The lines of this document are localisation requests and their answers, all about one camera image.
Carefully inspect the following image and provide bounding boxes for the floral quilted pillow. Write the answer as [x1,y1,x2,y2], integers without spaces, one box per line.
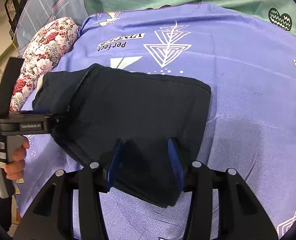
[9,17,80,112]

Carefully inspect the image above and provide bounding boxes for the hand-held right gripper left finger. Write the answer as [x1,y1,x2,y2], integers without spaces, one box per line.
[13,139,124,240]

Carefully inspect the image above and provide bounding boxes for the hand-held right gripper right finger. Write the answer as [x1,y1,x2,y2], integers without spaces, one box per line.
[167,138,279,240]

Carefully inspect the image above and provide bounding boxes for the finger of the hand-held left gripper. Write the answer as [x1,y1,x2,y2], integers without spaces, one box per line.
[20,110,69,131]

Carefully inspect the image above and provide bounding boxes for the black framed wall picture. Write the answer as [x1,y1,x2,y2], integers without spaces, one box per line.
[5,0,22,32]

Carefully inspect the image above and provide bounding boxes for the person's left hand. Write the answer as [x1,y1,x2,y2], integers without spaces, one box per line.
[0,138,30,181]

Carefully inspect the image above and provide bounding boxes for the black pants with grey waistband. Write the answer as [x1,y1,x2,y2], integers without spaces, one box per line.
[32,63,212,208]

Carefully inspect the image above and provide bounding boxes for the purple printed blanket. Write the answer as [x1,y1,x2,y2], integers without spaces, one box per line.
[12,2,296,240]

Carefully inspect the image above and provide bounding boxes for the blue-grey plaid cloth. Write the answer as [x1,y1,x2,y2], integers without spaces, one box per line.
[16,0,91,56]

